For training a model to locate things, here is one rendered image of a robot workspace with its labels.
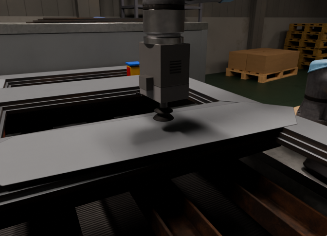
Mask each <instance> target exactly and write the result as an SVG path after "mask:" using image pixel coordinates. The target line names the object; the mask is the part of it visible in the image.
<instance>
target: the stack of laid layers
mask: <svg viewBox="0 0 327 236"><path fill-rule="evenodd" d="M121 76H127V70H126V69H123V70H112V71H100V72H89V73H73V74H61V75H50V76H39V77H27V78H16V79H6V80H5V83H4V87H3V88H11V87H22V86H31V85H42V84H51V83H61V82H72V81H81V80H91V79H101V78H111V77H121ZM136 92H139V93H140V88H139V86H138V87H130V88H122V89H114V90H106V91H94V92H86V93H78V94H69V95H61V96H53V97H44V98H36V99H28V100H19V101H11V102H3V103H0V142H3V141H5V140H7V139H9V138H11V137H14V136H10V137H4V138H3V133H4V128H5V122H6V116H7V115H8V114H15V113H22V112H30V111H37V110H44V109H54V108H61V107H68V106H75V105H82V104H90V103H97V102H104V101H111V100H118V99H126V98H132V97H140V95H137V94H136ZM188 100H190V101H192V102H194V103H196V104H198V105H195V106H189V107H183V108H177V109H173V112H178V111H184V110H191V109H200V108H206V107H212V106H219V105H225V104H231V103H235V102H226V101H219V100H216V99H214V98H211V97H209V96H207V95H204V94H202V93H200V92H197V91H195V90H192V89H190V88H189V98H188ZM156 114H157V113H155V112H152V113H146V114H140V115H134V116H129V117H123V118H117V119H111V120H105V121H100V122H94V123H88V124H82V125H76V126H70V127H79V126H86V125H92V124H99V123H105V122H112V121H119V120H125V119H132V118H138V117H145V116H151V115H156ZM70 127H62V128H57V129H64V128H70ZM57 129H51V130H57ZM45 131H50V130H45ZM39 132H44V131H39ZM33 133H34V132H33ZM36 133H37V132H36ZM30 134H31V133H30ZM266 139H270V140H272V141H274V142H276V143H278V144H280V145H282V146H284V147H286V148H288V149H290V150H293V151H295V152H297V153H299V154H301V155H303V156H305V157H307V158H309V159H311V160H313V161H315V162H317V163H319V164H321V165H323V166H325V167H327V146H326V145H324V144H321V143H319V142H317V141H314V140H312V139H309V138H307V137H305V136H302V135H300V134H297V133H295V132H293V131H290V130H288V129H286V128H283V127H281V128H277V129H272V130H268V131H263V132H259V133H254V134H250V135H245V136H240V137H236V138H231V139H227V140H222V141H217V142H213V143H208V144H203V145H197V146H193V147H188V148H183V149H178V150H174V151H169V152H165V153H160V154H155V155H150V156H145V157H141V158H136V159H132V160H127V161H122V162H117V163H111V164H107V165H102V166H97V167H93V168H88V169H83V170H78V171H74V172H69V173H65V174H60V175H55V176H50V177H45V178H41V179H36V180H32V181H27V182H21V183H16V184H12V185H7V186H0V212H3V211H7V210H10V209H14V208H18V207H21V206H25V205H28V204H32V203H35V202H39V201H43V200H47V199H51V198H55V197H58V196H62V195H65V194H69V193H72V192H76V191H80V190H83V189H87V188H91V187H94V186H98V185H102V184H105V183H108V182H113V181H117V180H120V179H124V178H128V177H131V176H135V175H139V174H142V173H145V172H149V171H153V170H156V169H160V168H164V167H167V166H171V165H175V164H178V163H183V162H186V161H190V160H193V159H197V158H201V157H204V156H208V155H212V154H215V153H219V152H223V151H226V150H229V149H233V148H237V147H240V146H244V145H249V144H252V143H256V142H260V141H263V140H266Z"/></svg>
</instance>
